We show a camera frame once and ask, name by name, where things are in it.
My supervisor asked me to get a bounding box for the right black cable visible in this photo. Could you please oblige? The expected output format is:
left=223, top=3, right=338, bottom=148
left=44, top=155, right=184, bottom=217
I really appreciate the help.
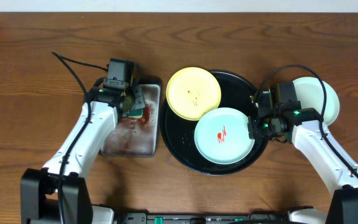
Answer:
left=253, top=64, right=358, bottom=203

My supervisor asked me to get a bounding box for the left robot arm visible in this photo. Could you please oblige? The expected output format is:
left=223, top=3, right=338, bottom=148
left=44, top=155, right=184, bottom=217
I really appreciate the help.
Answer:
left=20, top=58, right=144, bottom=223

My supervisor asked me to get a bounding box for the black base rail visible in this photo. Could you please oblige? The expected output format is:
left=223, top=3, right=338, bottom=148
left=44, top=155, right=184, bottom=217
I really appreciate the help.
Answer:
left=112, top=210, right=291, bottom=224

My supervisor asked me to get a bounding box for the black cable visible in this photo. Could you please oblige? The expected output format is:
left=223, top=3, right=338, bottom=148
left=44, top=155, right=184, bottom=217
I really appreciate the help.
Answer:
left=253, top=64, right=358, bottom=203
left=50, top=50, right=109, bottom=224

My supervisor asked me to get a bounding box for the green yellow sponge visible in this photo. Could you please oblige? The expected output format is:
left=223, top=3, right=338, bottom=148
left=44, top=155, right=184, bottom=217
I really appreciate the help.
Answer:
left=124, top=67, right=145, bottom=119

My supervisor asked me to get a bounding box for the left black cable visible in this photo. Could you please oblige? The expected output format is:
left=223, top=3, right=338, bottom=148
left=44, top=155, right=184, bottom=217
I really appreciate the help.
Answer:
left=50, top=50, right=109, bottom=224

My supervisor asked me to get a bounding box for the rectangular black soapy tray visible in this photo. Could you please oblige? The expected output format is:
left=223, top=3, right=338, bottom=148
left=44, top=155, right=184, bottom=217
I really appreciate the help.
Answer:
left=100, top=79, right=162, bottom=157

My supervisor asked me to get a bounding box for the yellow plate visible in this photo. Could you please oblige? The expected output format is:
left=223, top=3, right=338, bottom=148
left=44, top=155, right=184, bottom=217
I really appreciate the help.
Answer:
left=166, top=67, right=222, bottom=121

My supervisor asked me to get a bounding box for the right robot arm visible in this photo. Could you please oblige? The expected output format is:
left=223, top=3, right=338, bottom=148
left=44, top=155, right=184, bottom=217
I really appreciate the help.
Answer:
left=249, top=88, right=358, bottom=223

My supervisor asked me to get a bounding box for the light blue plate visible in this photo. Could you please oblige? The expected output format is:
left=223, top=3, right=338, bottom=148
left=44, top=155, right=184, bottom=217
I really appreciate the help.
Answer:
left=293, top=77, right=340, bottom=126
left=194, top=108, right=255, bottom=165

